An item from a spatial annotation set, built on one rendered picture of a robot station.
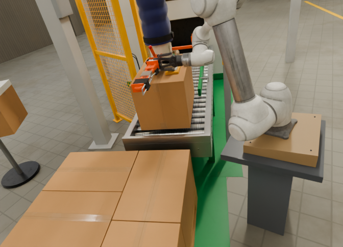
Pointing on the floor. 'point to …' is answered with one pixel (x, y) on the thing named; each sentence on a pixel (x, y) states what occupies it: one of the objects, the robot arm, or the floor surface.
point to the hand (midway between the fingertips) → (153, 63)
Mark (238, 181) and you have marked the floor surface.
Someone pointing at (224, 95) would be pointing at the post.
